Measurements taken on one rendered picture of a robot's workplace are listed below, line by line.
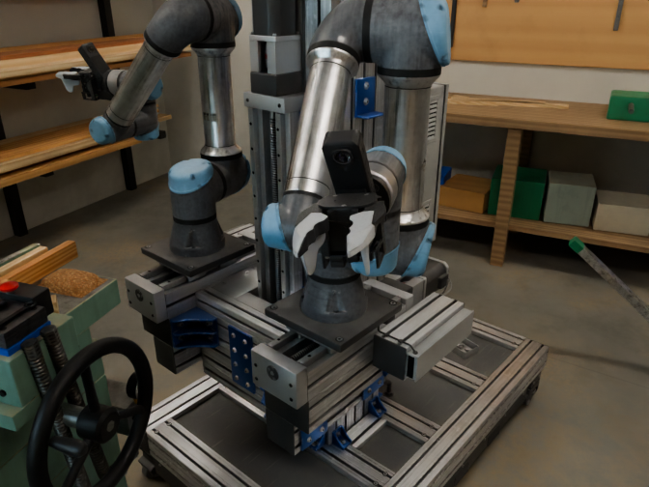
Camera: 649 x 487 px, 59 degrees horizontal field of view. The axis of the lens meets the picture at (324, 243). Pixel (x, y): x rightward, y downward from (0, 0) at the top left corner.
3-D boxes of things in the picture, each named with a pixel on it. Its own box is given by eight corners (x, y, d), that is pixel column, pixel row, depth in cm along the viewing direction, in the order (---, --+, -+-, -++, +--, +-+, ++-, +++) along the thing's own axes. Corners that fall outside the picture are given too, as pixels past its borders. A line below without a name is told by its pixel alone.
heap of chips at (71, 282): (81, 298, 115) (78, 286, 114) (32, 288, 119) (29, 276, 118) (108, 279, 123) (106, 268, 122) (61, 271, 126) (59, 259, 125)
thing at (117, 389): (131, 437, 130) (126, 409, 126) (87, 424, 133) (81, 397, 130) (153, 413, 137) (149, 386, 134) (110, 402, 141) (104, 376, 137)
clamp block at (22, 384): (20, 411, 89) (7, 363, 86) (-45, 392, 93) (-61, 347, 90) (84, 358, 102) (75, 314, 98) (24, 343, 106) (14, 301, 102)
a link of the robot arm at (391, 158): (407, 195, 92) (410, 143, 88) (397, 220, 82) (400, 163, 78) (359, 190, 94) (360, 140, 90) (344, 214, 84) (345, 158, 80)
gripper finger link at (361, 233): (380, 293, 59) (379, 256, 67) (375, 241, 56) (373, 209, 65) (351, 296, 59) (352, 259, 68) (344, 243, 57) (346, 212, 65)
